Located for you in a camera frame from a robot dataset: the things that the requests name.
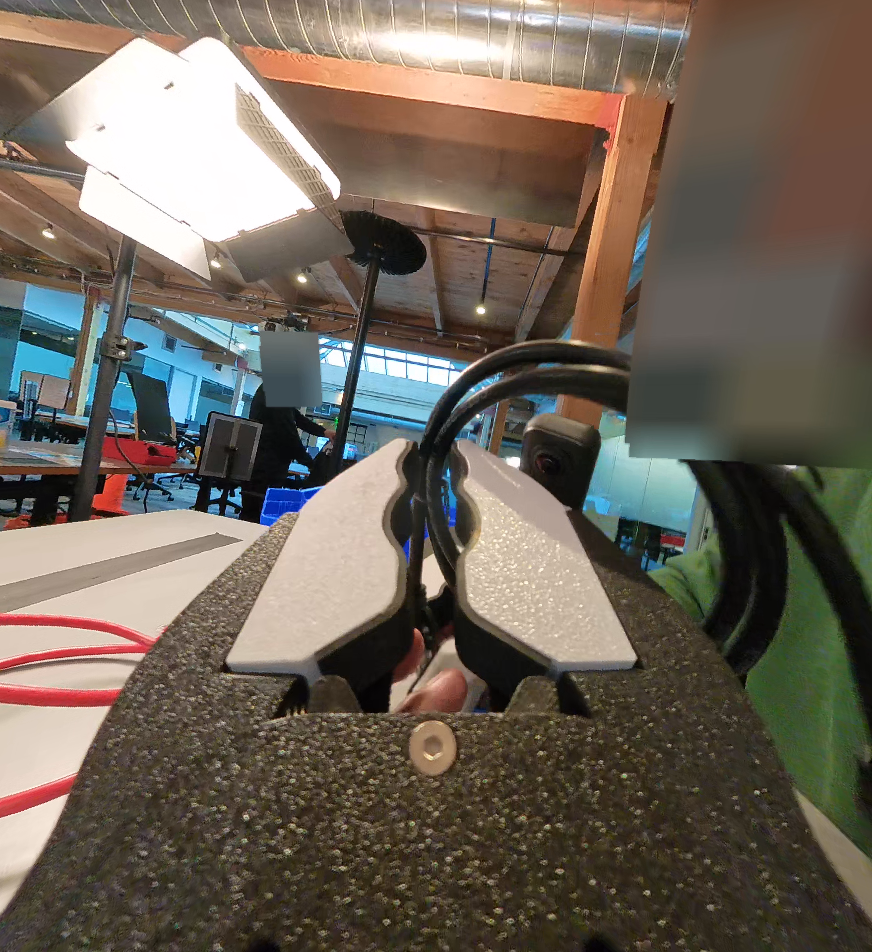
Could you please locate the white lamp panel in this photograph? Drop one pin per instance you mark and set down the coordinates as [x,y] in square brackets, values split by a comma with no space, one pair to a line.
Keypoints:
[198,149]

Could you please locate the person's right hand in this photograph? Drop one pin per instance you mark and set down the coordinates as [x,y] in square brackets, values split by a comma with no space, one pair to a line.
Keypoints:
[436,687]

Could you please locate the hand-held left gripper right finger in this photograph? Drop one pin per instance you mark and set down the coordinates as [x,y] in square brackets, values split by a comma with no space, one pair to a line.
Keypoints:
[540,573]

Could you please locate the black metal pole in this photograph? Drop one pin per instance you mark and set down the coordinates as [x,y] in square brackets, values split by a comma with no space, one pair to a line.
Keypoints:
[365,327]

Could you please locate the person's green jacket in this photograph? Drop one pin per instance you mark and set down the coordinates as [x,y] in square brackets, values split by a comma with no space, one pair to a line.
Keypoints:
[823,670]

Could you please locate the thin black lamp pole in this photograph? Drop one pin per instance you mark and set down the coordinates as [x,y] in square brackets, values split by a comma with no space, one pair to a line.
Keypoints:
[101,402]

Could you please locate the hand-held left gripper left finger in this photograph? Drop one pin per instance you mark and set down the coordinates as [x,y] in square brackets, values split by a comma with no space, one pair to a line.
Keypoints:
[317,573]

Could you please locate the wooden beam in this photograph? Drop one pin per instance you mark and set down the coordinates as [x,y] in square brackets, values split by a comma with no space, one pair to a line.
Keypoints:
[615,253]

